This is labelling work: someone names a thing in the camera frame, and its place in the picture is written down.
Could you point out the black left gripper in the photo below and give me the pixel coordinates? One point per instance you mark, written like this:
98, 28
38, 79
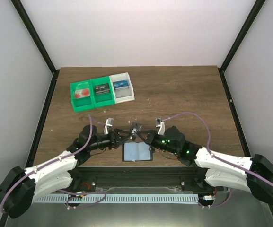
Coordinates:
114, 138

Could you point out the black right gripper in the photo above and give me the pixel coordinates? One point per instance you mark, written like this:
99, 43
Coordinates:
151, 137

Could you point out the black vip credit card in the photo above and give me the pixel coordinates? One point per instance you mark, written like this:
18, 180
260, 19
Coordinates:
134, 129

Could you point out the black leather card holder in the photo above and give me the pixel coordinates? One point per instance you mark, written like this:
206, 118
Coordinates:
136, 151

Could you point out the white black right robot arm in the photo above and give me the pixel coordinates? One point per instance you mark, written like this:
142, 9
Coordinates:
250, 174

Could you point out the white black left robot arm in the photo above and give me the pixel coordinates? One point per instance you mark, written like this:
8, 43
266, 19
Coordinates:
21, 187

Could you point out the blue card stack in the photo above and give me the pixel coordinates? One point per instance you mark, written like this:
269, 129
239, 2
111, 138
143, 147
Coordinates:
122, 84

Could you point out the black card stack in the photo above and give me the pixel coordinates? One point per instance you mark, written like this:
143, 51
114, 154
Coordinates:
102, 89

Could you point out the red white card stack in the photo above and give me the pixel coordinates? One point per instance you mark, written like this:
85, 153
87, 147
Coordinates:
82, 93

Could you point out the white storage bin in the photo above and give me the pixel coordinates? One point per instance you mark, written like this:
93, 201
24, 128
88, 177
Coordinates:
123, 95

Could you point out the green double storage bin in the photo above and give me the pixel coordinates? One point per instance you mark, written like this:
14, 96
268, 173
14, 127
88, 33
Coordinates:
93, 101

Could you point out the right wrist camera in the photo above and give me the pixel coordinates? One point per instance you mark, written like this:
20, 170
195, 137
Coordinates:
160, 125

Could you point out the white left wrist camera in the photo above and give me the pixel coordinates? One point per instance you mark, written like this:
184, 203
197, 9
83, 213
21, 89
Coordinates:
108, 124

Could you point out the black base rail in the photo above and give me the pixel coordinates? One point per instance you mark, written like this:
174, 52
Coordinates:
182, 177

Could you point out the light blue slotted cable duct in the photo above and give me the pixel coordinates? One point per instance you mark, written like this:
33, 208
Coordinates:
123, 198

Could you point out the black frame post left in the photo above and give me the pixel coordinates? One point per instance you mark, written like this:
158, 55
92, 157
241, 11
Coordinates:
34, 34

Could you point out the black frame post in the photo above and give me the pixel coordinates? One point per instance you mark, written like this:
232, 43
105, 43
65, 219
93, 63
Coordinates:
258, 4
34, 34

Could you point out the black frame post right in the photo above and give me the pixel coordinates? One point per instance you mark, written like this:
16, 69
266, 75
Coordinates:
258, 4

